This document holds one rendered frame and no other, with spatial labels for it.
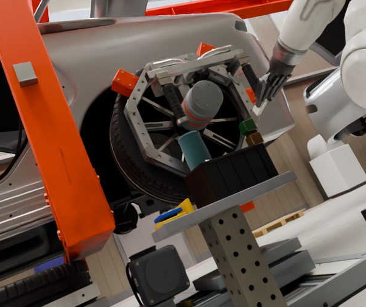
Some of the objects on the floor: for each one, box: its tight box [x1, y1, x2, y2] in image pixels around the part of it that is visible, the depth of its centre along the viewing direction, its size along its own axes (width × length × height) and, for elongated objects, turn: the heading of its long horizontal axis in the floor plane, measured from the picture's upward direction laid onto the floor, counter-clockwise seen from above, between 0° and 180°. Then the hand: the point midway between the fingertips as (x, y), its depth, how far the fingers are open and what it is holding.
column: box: [198, 205, 288, 307], centre depth 102 cm, size 10×10×42 cm
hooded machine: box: [308, 135, 366, 199], centre depth 729 cm, size 70×58×125 cm
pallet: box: [252, 208, 306, 238], centre depth 631 cm, size 107×75×10 cm
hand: (259, 105), depth 123 cm, fingers closed
